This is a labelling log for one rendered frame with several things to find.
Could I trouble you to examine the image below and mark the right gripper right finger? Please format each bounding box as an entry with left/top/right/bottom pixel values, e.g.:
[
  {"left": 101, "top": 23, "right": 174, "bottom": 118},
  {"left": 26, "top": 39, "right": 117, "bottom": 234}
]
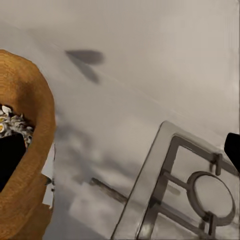
[{"left": 224, "top": 132, "right": 240, "bottom": 172}]

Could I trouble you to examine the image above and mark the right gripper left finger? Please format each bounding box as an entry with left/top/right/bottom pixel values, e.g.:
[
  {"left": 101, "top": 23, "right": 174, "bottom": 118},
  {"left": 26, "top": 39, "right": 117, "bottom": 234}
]
[{"left": 0, "top": 132, "right": 27, "bottom": 193}]

